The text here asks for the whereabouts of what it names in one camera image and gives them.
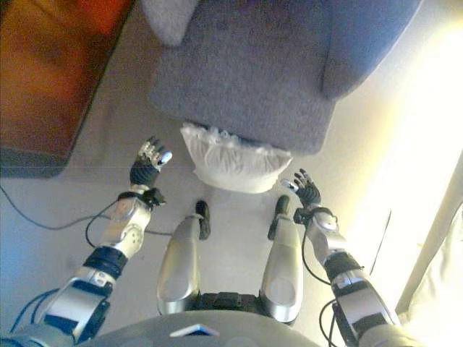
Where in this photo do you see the left robot hand dark palm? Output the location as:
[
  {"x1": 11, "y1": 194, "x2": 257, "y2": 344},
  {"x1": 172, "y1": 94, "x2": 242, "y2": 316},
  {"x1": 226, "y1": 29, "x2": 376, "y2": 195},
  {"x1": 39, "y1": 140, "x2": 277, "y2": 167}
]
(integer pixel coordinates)
[{"x1": 129, "y1": 136, "x2": 174, "y2": 186}]

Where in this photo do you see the right robot hand dark palm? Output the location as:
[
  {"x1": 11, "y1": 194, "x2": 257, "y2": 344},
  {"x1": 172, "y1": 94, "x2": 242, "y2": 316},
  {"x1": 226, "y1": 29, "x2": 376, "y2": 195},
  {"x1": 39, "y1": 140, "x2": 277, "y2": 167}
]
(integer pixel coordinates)
[{"x1": 281, "y1": 168, "x2": 322, "y2": 207}]

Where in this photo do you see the white fringed cushion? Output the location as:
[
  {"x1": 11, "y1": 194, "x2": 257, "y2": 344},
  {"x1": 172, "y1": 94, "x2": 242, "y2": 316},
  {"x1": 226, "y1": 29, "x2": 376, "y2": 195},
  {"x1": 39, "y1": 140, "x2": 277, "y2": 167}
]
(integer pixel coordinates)
[{"x1": 179, "y1": 122, "x2": 293, "y2": 194}]

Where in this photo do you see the silver right robot leg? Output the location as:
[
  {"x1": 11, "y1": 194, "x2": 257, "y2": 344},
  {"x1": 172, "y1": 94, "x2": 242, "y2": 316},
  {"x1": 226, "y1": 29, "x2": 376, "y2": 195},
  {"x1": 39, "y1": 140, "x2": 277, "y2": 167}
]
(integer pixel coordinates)
[{"x1": 260, "y1": 194, "x2": 304, "y2": 322}]

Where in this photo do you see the silver robot leg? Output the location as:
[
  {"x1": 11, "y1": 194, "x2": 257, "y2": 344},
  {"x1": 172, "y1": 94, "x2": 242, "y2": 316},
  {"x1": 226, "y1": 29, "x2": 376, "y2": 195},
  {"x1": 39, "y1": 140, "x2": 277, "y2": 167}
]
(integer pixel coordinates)
[
  {"x1": 260, "y1": 194, "x2": 304, "y2": 322},
  {"x1": 157, "y1": 199, "x2": 211, "y2": 316}
]

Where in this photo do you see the silver left robot leg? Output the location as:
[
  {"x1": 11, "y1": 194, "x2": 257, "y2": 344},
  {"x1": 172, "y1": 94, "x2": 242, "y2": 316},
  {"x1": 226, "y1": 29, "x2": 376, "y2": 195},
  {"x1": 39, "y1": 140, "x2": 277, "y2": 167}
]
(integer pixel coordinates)
[{"x1": 157, "y1": 199, "x2": 211, "y2": 316}]

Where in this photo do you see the colourful rug with dark edge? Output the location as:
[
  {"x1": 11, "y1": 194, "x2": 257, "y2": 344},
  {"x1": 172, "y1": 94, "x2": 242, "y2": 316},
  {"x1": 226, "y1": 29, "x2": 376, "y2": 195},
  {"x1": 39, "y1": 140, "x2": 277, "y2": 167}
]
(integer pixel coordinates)
[{"x1": 0, "y1": 0, "x2": 137, "y2": 179}]

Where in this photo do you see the grey fabric armchair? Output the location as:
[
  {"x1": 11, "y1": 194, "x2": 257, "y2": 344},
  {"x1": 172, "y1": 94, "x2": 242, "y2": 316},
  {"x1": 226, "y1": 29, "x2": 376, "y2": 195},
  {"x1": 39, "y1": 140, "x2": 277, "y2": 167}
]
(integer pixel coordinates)
[{"x1": 139, "y1": 0, "x2": 424, "y2": 156}]

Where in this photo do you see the grey robot torso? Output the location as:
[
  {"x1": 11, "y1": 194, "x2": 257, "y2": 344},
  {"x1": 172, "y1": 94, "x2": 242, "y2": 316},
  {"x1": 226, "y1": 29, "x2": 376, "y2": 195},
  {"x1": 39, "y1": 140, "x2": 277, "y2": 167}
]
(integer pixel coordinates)
[{"x1": 77, "y1": 291, "x2": 323, "y2": 347}]

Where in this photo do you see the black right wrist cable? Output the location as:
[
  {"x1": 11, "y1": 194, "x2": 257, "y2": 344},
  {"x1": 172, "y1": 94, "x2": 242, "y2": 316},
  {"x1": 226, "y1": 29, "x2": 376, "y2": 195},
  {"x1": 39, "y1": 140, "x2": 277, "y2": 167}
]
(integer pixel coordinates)
[{"x1": 302, "y1": 227, "x2": 337, "y2": 344}]

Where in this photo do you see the thin black floor cable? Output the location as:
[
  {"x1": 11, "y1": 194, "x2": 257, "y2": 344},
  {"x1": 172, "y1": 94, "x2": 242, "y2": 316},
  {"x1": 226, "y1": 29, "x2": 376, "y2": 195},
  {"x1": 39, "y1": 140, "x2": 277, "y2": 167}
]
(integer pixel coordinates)
[{"x1": 0, "y1": 186, "x2": 174, "y2": 236}]

